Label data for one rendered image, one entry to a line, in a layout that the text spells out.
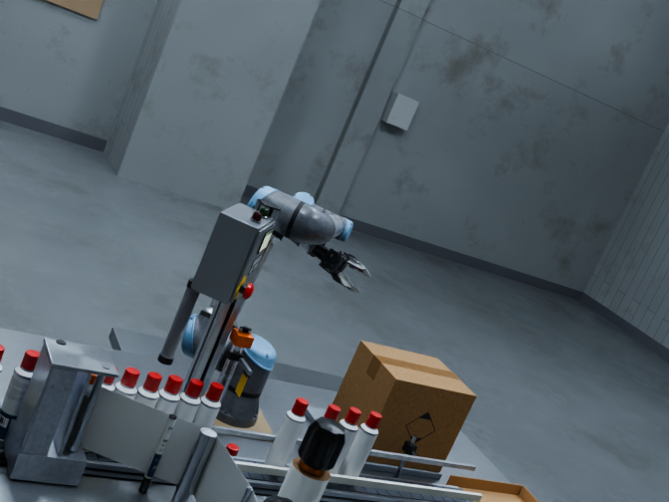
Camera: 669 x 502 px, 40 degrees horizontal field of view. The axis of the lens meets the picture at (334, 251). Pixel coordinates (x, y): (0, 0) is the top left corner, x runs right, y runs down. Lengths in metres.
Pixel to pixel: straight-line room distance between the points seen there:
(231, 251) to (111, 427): 0.45
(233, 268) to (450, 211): 8.80
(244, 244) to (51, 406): 0.52
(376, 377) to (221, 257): 0.80
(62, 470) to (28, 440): 0.10
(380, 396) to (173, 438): 0.81
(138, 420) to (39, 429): 0.22
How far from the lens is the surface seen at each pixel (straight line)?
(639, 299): 11.70
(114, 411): 2.01
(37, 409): 1.89
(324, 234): 2.62
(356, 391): 2.73
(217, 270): 2.03
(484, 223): 11.05
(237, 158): 8.65
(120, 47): 8.99
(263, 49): 8.48
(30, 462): 1.95
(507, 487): 2.99
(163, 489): 2.10
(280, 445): 2.28
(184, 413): 2.13
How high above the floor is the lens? 1.93
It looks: 13 degrees down
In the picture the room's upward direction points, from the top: 23 degrees clockwise
